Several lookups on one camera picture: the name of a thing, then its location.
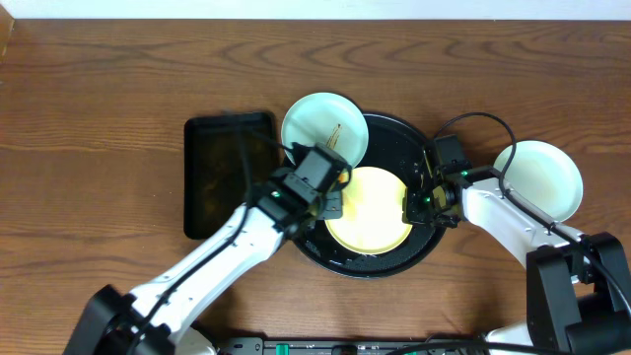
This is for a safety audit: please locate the yellow plate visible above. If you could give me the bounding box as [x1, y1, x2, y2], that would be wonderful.
[325, 167, 412, 255]

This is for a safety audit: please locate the light blue plate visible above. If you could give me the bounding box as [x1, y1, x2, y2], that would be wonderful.
[505, 140, 584, 222]
[281, 93, 369, 167]

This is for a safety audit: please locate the yellow and green sponge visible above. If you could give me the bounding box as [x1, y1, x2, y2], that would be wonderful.
[334, 171, 352, 190]

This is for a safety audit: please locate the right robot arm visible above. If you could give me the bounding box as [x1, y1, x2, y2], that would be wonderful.
[403, 166, 630, 354]

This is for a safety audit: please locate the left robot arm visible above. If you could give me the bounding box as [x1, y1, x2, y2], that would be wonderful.
[64, 176, 344, 354]

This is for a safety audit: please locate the black rectangular water tray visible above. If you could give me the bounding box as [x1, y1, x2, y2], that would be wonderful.
[183, 111, 280, 240]

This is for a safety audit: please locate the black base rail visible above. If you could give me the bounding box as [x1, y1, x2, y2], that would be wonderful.
[216, 330, 497, 355]

